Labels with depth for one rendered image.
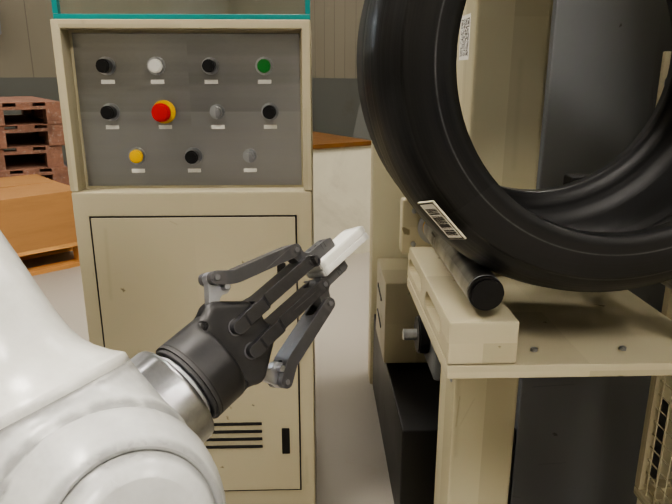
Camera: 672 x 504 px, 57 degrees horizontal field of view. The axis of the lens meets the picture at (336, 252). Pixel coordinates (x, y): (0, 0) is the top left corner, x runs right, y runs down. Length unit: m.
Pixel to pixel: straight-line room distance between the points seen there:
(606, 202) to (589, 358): 0.30
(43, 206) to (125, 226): 2.54
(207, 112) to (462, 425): 0.88
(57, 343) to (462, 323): 0.55
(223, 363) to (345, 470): 1.51
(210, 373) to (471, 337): 0.40
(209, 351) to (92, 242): 1.07
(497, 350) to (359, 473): 1.22
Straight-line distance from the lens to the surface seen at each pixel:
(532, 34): 1.14
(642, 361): 0.90
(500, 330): 0.81
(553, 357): 0.87
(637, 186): 1.09
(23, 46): 8.54
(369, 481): 1.96
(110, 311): 1.59
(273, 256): 0.56
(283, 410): 1.63
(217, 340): 0.51
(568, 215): 1.05
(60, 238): 4.11
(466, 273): 0.81
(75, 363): 0.33
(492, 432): 1.33
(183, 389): 0.49
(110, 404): 0.31
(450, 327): 0.79
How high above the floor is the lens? 1.16
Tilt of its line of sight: 16 degrees down
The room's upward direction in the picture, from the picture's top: straight up
